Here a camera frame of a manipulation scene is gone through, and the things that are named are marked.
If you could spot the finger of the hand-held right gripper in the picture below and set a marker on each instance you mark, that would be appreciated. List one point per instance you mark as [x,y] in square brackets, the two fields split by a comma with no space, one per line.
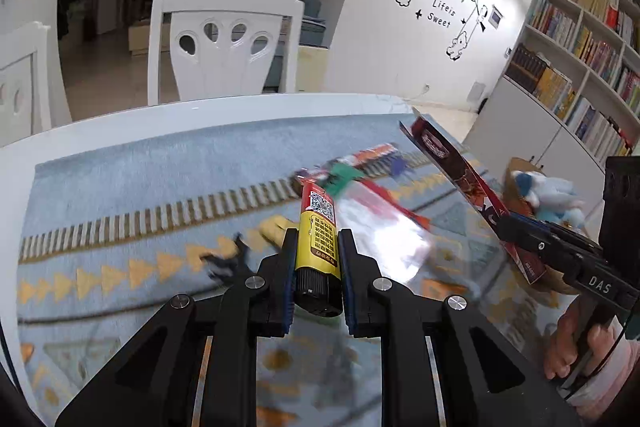
[535,247]
[575,238]

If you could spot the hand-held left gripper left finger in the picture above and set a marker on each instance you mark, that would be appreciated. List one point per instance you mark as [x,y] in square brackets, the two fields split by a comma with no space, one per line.
[286,307]

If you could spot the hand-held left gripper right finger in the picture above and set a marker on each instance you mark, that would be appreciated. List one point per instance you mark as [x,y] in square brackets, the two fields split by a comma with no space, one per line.
[348,307]

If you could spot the woven basket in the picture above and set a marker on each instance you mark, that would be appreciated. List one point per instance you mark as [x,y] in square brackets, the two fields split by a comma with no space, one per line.
[515,202]

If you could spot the yellow glue tube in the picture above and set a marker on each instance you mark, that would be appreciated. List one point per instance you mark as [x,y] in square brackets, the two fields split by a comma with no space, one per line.
[317,247]

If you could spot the long red card package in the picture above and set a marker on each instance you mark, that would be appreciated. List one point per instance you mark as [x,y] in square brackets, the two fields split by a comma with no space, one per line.
[465,177]

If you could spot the green packet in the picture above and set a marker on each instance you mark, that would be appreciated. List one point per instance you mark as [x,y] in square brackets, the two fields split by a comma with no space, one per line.
[345,177]

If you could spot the red white packet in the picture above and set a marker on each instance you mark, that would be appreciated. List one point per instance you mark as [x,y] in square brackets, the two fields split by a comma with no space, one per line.
[375,154]

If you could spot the person's right hand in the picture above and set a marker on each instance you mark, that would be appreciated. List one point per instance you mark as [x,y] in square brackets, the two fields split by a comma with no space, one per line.
[560,352]

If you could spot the blue white plush toy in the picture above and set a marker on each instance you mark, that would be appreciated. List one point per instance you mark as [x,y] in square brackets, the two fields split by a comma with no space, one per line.
[550,197]

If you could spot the black binder clip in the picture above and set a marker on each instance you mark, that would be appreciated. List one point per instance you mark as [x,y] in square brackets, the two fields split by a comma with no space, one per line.
[227,262]

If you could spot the transparent plastic packet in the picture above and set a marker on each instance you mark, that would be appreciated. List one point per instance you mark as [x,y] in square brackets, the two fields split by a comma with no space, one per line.
[390,237]

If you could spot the white bookshelf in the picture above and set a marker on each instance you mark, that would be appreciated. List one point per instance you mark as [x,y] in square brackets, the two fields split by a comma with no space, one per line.
[530,127]

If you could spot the patterned blue table mat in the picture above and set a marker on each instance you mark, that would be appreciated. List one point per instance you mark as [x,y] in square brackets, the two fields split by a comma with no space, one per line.
[125,207]

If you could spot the rows of books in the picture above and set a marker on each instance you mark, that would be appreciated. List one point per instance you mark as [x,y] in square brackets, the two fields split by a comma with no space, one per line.
[595,2]

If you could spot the cream side cabinet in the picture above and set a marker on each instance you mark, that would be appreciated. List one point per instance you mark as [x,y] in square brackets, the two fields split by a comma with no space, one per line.
[314,69]

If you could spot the white dining chair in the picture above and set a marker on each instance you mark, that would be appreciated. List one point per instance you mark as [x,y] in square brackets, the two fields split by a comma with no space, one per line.
[225,42]
[20,82]

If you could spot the blue grey sofa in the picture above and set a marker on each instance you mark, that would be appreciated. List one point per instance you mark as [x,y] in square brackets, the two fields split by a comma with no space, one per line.
[310,27]

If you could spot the small wall frame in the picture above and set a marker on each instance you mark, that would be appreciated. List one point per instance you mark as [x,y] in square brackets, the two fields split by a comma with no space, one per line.
[495,17]

